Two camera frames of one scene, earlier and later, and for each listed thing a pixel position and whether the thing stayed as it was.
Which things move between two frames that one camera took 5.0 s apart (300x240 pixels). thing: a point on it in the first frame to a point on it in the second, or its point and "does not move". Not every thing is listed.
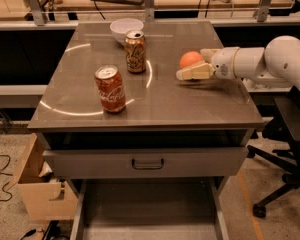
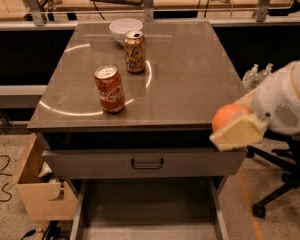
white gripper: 224,63 to 279,101
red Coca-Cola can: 111,88 does not move
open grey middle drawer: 149,209 does not move
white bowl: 120,27 does not move
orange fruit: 190,58 to 225,112
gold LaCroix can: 135,49 does not move
